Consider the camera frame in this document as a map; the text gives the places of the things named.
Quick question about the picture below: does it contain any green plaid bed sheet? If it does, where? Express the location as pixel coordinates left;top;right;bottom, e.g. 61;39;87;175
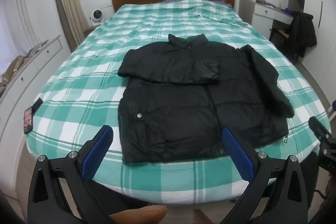
24;0;332;205

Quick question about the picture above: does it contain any smartphone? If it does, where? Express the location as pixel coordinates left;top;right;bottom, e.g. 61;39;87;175
23;106;34;135

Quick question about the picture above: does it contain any white sheer curtain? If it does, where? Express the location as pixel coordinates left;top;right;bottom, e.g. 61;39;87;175
0;0;61;75

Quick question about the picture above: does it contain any blue grey pillow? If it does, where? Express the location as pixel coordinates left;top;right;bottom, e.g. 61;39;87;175
163;0;233;5

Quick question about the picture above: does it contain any grey bedside cabinet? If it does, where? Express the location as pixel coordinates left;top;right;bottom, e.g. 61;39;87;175
238;0;256;25

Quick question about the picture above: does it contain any white drawer cabinet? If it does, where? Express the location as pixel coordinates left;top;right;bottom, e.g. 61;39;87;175
0;35;71;119

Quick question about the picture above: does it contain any white desk with drawer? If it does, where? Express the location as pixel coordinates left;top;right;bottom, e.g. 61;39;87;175
253;1;294;42

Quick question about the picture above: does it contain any dark coat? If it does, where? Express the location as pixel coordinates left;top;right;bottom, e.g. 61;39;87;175
285;11;318;59

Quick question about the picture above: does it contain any small black pouch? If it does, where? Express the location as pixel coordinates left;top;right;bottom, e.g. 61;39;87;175
31;98;44;111

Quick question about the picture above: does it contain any person's left hand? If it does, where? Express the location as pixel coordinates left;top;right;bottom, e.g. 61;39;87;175
109;205;168;224

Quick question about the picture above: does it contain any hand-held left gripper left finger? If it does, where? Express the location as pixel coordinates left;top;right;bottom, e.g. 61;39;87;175
28;125;116;224

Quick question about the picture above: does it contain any wooden chair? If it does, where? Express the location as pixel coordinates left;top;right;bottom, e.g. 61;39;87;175
269;25;292;43

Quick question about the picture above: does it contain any open magazine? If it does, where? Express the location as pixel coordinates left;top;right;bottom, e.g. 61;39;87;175
26;40;49;55

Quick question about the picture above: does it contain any pile of clothes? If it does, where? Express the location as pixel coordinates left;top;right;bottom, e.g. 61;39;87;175
0;55;29;93

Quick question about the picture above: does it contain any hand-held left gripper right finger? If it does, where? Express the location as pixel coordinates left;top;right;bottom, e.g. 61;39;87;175
221;127;309;224

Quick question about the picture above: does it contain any small white fan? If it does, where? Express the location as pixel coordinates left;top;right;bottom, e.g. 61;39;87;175
89;10;105;26

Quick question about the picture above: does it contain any black puffer jacket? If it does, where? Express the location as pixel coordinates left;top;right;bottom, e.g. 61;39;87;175
117;34;295;165

